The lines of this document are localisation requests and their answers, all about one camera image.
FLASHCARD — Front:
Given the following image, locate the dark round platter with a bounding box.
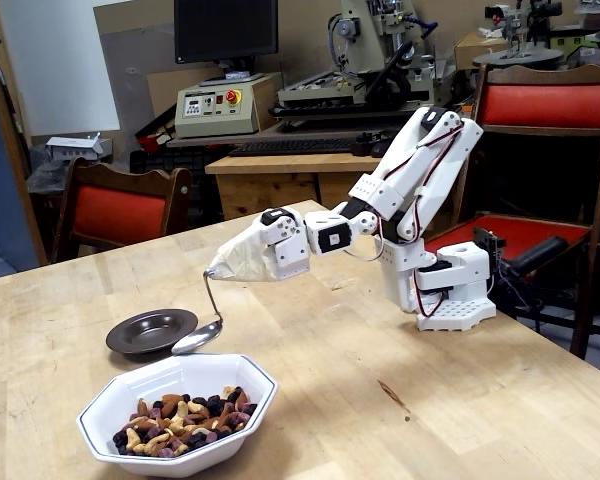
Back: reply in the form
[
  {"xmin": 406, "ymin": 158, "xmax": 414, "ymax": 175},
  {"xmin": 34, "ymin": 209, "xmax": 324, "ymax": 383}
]
[{"xmin": 472, "ymin": 47, "xmax": 565, "ymax": 71}]

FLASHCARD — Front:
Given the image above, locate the dark wooden workbench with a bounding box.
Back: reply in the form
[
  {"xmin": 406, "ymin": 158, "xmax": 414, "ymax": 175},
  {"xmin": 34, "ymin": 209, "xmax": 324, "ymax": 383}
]
[{"xmin": 165, "ymin": 112, "xmax": 474, "ymax": 150}]

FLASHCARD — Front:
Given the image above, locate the black plastic crate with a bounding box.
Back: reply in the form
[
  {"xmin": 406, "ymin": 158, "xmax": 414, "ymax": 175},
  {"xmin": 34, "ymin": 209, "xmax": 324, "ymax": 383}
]
[{"xmin": 129, "ymin": 148, "xmax": 226, "ymax": 221}]

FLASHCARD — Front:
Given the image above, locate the beige control box red button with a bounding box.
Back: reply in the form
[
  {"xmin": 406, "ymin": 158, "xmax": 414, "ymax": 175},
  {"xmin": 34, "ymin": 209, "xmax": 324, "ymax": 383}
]
[{"xmin": 173, "ymin": 74, "xmax": 276, "ymax": 140}]

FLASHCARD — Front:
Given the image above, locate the small white paper box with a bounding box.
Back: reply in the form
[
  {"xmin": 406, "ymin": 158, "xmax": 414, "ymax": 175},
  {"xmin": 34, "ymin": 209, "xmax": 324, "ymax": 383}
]
[{"xmin": 45, "ymin": 132, "xmax": 114, "ymax": 164}]

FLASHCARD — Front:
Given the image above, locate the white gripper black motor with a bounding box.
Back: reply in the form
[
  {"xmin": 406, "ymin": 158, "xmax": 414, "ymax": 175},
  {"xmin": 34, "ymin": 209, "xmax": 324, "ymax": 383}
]
[{"xmin": 252, "ymin": 205, "xmax": 311, "ymax": 283}]

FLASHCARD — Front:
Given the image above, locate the wooden door frame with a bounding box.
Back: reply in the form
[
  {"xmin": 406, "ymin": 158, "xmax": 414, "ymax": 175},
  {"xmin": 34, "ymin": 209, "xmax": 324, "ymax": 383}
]
[{"xmin": 0, "ymin": 0, "xmax": 49, "ymax": 266}]

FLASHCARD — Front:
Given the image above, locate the small dark brown plate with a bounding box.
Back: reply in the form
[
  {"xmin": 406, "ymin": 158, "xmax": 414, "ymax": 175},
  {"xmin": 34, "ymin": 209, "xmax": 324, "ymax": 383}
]
[{"xmin": 105, "ymin": 308, "xmax": 200, "ymax": 356}]

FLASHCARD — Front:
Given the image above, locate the white octagonal bowl blue rim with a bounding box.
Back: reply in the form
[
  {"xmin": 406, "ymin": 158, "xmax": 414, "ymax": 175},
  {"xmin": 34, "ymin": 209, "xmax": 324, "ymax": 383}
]
[{"xmin": 76, "ymin": 351, "xmax": 280, "ymax": 479}]

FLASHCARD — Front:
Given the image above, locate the black circuit board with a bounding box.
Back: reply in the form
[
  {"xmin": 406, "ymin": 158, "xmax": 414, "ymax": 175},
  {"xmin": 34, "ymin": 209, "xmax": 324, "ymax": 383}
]
[{"xmin": 473, "ymin": 225, "xmax": 507, "ymax": 261}]

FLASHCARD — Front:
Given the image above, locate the grey plastic bag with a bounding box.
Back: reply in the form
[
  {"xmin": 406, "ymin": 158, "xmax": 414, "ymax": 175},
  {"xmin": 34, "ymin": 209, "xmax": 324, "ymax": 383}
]
[{"xmin": 27, "ymin": 159, "xmax": 71, "ymax": 194}]

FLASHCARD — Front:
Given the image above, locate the black cylinder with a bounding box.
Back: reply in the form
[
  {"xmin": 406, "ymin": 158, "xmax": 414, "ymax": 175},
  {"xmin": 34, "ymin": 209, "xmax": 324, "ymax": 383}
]
[{"xmin": 509, "ymin": 235, "xmax": 569, "ymax": 276}]

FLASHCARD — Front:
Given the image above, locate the low wooden chair red cushion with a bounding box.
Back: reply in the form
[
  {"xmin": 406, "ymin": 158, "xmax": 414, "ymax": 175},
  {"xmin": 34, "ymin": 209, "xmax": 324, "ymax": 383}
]
[{"xmin": 49, "ymin": 156, "xmax": 194, "ymax": 265}]

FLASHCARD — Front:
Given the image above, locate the beige masking tape wrap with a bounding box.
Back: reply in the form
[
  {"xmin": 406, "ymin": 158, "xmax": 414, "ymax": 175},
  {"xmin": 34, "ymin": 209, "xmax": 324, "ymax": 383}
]
[{"xmin": 209, "ymin": 222, "xmax": 277, "ymax": 284}]

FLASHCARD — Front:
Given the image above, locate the large grey cardboard sheet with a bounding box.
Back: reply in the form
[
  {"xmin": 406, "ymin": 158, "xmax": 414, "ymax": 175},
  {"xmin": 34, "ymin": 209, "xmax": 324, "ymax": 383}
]
[{"xmin": 93, "ymin": 0, "xmax": 181, "ymax": 151}]

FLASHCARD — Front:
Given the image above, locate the thin purple cable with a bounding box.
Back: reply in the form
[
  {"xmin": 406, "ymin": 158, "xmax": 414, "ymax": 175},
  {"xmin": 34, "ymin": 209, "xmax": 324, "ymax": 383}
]
[{"xmin": 494, "ymin": 257, "xmax": 544, "ymax": 331}]

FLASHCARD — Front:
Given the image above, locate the black keyboard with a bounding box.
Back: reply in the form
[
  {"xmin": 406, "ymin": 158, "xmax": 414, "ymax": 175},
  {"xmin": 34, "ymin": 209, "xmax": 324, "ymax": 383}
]
[{"xmin": 228, "ymin": 135, "xmax": 364, "ymax": 158}]

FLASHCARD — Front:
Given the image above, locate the tall wooden chair red cushion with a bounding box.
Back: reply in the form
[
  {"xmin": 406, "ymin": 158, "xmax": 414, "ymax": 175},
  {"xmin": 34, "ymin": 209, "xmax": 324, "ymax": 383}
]
[{"xmin": 449, "ymin": 62, "xmax": 600, "ymax": 360}]

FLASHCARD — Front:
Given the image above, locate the brown cardboard sheet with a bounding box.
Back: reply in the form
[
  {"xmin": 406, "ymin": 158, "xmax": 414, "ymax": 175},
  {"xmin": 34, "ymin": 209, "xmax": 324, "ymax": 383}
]
[{"xmin": 146, "ymin": 67, "xmax": 226, "ymax": 119}]

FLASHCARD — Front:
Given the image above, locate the bent metal spoon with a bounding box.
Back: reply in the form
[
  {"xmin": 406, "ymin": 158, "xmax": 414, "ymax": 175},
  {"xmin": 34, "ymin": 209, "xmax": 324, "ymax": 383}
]
[{"xmin": 171, "ymin": 268, "xmax": 225, "ymax": 357}]

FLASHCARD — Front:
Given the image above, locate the small metal apparatus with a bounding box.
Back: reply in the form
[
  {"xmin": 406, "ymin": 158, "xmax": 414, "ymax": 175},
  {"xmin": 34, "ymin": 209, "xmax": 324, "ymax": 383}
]
[{"xmin": 484, "ymin": 0, "xmax": 564, "ymax": 54}]

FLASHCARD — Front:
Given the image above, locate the light wooden desk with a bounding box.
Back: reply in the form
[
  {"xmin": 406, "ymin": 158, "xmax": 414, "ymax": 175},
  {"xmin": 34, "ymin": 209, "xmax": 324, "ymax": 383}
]
[{"xmin": 204, "ymin": 151, "xmax": 384, "ymax": 221}]

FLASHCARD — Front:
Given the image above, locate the beige milling machine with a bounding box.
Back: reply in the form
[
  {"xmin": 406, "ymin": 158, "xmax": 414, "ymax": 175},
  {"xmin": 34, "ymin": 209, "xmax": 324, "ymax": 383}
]
[{"xmin": 269, "ymin": 0, "xmax": 461, "ymax": 132}]

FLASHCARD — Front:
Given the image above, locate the red black case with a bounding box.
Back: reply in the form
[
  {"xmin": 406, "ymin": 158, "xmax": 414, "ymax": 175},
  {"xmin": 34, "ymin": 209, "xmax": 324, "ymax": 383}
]
[{"xmin": 133, "ymin": 115, "xmax": 177, "ymax": 153}]

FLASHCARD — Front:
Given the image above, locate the blue door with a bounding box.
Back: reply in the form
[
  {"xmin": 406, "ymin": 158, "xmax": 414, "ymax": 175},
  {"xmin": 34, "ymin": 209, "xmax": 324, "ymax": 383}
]
[{"xmin": 0, "ymin": 89, "xmax": 39, "ymax": 284}]

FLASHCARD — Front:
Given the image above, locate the green box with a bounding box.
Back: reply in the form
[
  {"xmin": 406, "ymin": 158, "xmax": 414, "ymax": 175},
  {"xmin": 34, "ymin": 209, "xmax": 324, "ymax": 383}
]
[{"xmin": 549, "ymin": 27, "xmax": 600, "ymax": 64}]

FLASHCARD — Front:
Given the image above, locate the brown cardboard box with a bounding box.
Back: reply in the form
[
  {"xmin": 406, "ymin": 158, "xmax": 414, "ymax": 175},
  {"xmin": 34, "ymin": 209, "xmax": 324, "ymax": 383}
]
[{"xmin": 453, "ymin": 32, "xmax": 511, "ymax": 71}]

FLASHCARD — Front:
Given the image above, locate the black computer monitor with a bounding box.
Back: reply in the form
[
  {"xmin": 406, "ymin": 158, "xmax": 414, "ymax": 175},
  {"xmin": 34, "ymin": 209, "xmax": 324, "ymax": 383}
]
[{"xmin": 173, "ymin": 0, "xmax": 280, "ymax": 87}]

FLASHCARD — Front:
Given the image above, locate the mixed nuts and dried fruit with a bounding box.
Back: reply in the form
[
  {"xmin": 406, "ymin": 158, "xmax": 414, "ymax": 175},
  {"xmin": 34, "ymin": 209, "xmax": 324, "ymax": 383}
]
[{"xmin": 112, "ymin": 385, "xmax": 259, "ymax": 458}]

